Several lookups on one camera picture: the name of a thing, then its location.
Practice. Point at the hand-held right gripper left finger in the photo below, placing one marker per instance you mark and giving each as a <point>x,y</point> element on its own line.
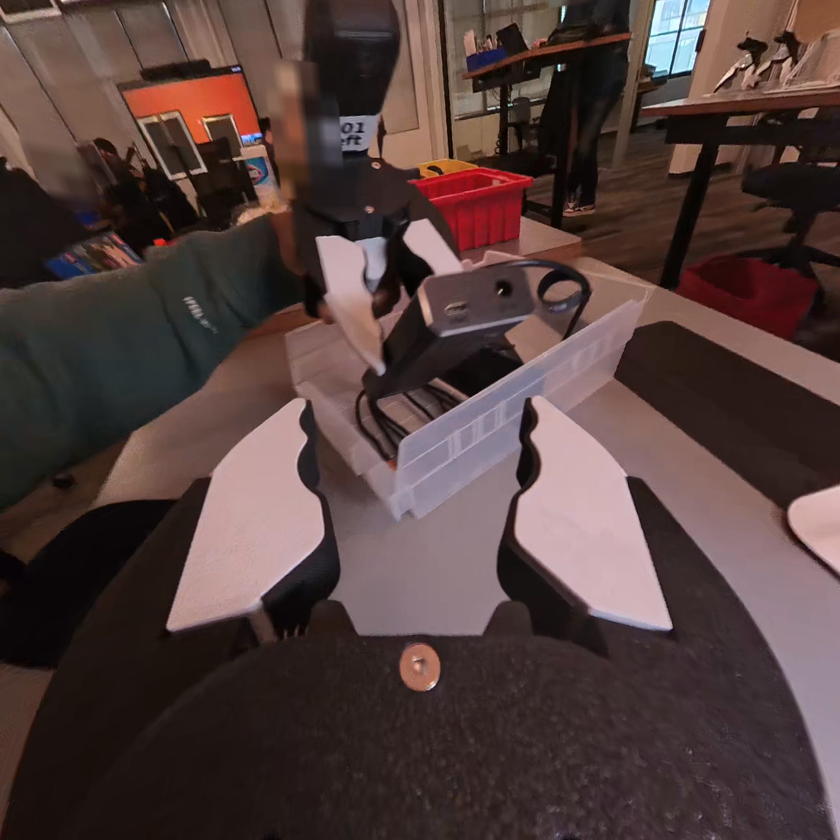
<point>256,525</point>

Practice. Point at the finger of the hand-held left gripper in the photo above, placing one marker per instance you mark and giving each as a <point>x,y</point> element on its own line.
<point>436,253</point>
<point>344,282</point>

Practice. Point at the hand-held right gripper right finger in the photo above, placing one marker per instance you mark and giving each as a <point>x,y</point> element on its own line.
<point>584,525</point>

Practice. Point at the black usb hub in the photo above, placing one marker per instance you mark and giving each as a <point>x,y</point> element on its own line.
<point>420,348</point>

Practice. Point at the white translucent plastic bin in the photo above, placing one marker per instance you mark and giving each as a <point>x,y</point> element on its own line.
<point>499,420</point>

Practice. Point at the person's left forearm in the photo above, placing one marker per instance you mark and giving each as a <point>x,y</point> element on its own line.
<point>98,354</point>

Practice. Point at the person's left hand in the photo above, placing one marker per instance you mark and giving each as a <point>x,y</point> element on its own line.
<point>285,243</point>

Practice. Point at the large red bin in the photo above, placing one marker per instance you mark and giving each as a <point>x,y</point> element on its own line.
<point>479,203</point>

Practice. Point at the yellow bin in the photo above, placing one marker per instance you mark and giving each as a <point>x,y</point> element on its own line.
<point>446,167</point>

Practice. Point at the small blue crate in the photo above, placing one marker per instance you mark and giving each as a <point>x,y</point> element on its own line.
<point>485,60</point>

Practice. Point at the black ribbed cushion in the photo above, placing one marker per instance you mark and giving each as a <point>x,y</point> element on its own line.
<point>65,577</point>

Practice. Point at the orange display screen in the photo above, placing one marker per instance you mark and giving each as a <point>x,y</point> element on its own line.
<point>190,95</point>

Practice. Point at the blue printed box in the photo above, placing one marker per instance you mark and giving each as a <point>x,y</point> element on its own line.
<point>92,256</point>

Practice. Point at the red storage tote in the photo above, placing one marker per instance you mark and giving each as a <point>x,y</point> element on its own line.
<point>748,295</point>

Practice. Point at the black office chair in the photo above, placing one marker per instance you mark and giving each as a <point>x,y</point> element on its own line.
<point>794,190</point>

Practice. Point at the shiny metal parts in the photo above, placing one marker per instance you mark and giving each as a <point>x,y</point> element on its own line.
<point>781,62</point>

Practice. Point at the wooden desk black frame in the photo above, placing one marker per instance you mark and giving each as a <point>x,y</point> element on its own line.
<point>499,65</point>
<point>722,108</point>

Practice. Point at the white stand frame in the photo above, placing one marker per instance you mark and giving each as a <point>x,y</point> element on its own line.
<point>820,525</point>

